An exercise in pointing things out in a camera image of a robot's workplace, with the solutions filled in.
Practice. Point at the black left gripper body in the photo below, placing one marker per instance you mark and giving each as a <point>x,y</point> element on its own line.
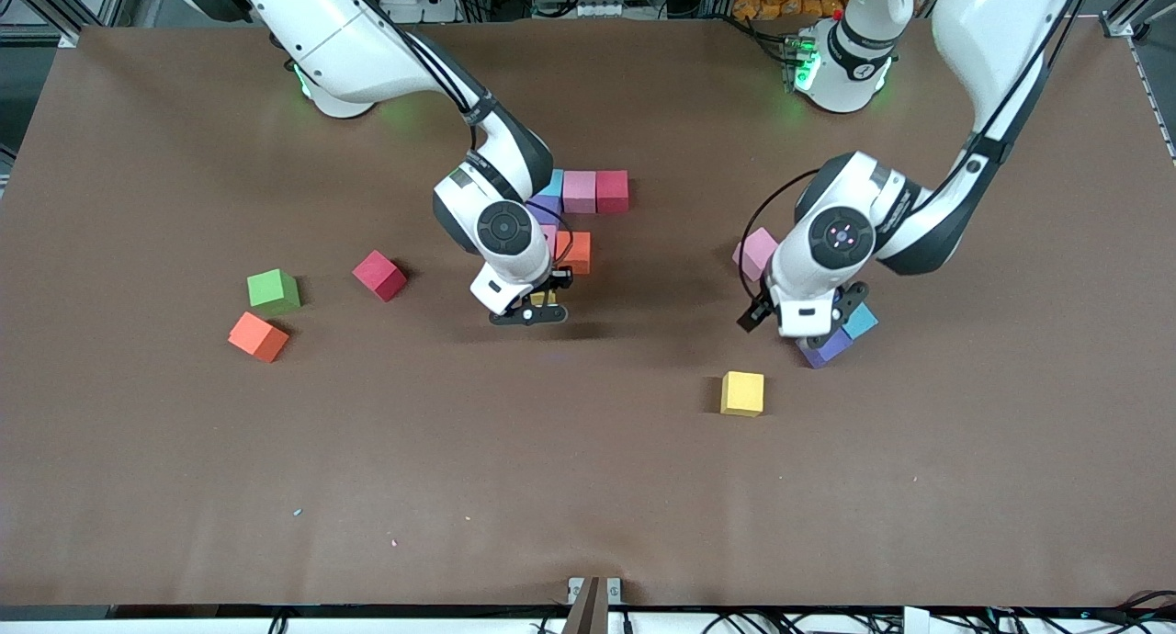
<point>754,315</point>

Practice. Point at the yellow foam cube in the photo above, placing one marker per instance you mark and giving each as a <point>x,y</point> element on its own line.
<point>742,394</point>
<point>542,298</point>

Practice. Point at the orange foam cube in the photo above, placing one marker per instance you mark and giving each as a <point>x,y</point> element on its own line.
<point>577,253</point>
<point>257,337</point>

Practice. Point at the pink foam cube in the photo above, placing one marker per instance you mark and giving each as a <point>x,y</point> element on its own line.
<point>580,193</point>
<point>755,253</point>
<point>549,239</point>

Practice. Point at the purple foam cube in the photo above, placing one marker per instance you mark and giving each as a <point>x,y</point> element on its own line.
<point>827,351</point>
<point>547,209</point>

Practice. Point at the blue foam cube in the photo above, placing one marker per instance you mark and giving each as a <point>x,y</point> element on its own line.
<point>557,182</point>
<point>864,322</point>

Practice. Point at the red foam cube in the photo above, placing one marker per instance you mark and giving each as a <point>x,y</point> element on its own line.
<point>378,276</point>
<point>613,193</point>

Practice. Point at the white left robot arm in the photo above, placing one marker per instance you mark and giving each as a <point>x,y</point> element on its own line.
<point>836,239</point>

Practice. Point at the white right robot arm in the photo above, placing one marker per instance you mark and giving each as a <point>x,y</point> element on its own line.
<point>367,55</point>

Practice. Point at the brown table mat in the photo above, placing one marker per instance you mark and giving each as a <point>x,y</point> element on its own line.
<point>588,487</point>

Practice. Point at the green foam cube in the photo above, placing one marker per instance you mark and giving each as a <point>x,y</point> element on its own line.
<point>272,289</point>

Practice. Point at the aluminium frame profile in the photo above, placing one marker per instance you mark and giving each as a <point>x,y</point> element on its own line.
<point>1123,23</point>
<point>69,35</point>

